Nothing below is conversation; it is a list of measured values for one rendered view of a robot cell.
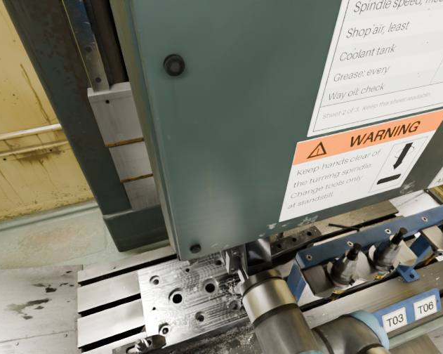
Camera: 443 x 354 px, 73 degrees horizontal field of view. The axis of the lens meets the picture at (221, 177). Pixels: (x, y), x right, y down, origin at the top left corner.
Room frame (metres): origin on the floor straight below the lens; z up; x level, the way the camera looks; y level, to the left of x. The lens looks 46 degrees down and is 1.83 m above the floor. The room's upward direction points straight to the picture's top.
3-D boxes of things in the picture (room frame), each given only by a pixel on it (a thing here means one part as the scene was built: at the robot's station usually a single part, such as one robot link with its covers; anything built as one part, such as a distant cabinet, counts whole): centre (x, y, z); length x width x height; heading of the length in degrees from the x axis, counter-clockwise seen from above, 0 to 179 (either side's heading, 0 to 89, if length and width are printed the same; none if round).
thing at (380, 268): (0.34, -0.37, 1.21); 0.06 x 0.06 x 0.03
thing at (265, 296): (0.19, -0.08, 1.37); 0.08 x 0.05 x 0.08; 109
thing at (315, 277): (0.29, -0.21, 1.21); 0.07 x 0.05 x 0.01; 19
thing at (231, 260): (0.26, -0.05, 1.36); 0.12 x 0.08 x 0.09; 19
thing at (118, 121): (0.80, 0.14, 1.16); 0.48 x 0.05 x 0.51; 109
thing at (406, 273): (0.48, -0.61, 1.05); 0.10 x 0.05 x 0.30; 19
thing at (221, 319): (0.36, 0.08, 0.97); 0.29 x 0.23 x 0.05; 109
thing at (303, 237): (0.54, -0.22, 0.93); 0.26 x 0.05 x 0.06; 114
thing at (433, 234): (0.39, -0.52, 1.21); 0.07 x 0.05 x 0.01; 19
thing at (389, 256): (0.34, -0.37, 1.26); 0.04 x 0.04 x 0.07
